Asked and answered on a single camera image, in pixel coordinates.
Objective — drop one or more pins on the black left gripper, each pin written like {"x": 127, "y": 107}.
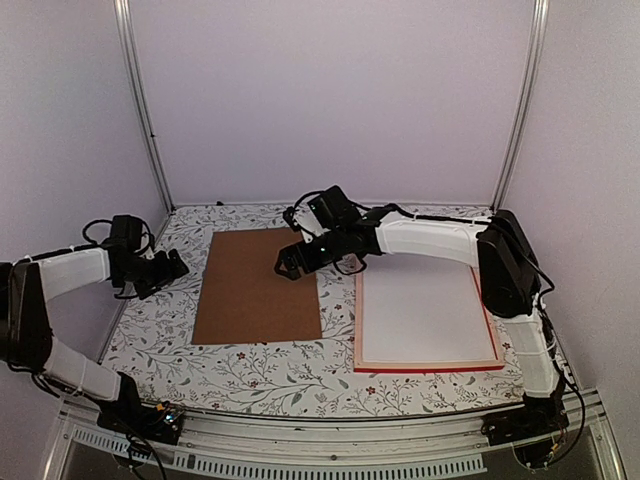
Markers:
{"x": 166, "y": 274}

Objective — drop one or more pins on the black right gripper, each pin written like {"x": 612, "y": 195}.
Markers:
{"x": 287, "y": 254}

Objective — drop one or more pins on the brown backing board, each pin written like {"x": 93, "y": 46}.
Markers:
{"x": 243, "y": 300}

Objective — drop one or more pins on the red grey photo print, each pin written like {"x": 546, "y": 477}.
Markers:
{"x": 425, "y": 315}

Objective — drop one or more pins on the red wooden picture frame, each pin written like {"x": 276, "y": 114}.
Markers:
{"x": 427, "y": 369}

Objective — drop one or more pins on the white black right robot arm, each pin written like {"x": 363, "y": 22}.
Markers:
{"x": 511, "y": 283}

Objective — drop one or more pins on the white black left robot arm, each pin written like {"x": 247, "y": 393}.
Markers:
{"x": 120, "y": 252}

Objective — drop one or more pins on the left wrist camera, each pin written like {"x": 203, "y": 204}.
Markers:
{"x": 148, "y": 253}

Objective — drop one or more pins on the aluminium front rail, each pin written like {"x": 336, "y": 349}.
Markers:
{"x": 234, "y": 446}

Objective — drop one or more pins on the left aluminium corner post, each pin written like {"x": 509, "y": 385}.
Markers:
{"x": 132, "y": 65}

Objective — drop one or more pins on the aluminium corner post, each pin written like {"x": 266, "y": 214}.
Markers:
{"x": 132, "y": 65}
{"x": 533, "y": 58}

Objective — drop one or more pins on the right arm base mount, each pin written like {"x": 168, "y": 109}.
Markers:
{"x": 538, "y": 430}

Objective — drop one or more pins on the right aluminium corner post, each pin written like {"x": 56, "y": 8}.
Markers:
{"x": 533, "y": 58}

